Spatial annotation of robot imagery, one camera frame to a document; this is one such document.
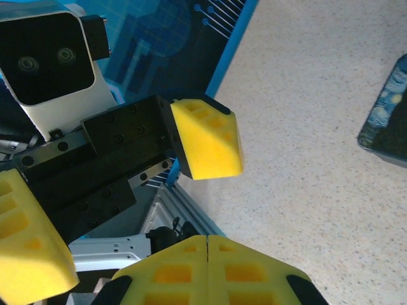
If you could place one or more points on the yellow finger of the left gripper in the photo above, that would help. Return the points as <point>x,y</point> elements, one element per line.
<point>28,254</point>
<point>206,149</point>

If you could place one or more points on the silver metal bracket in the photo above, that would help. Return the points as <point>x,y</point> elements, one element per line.
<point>108,251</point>

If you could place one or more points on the blue circuit print mat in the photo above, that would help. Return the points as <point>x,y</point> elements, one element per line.
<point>190,47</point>

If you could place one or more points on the silver aluminium extrusion frame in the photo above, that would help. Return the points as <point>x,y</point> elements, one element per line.
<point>184,206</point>

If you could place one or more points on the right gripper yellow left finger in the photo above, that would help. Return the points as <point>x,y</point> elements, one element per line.
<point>178,286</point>

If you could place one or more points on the Starry Night painted box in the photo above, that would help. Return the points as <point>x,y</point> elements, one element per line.
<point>388,120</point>

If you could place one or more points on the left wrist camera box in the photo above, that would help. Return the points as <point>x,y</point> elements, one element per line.
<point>47,57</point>

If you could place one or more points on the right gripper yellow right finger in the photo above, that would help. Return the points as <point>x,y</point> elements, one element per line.
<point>260,286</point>

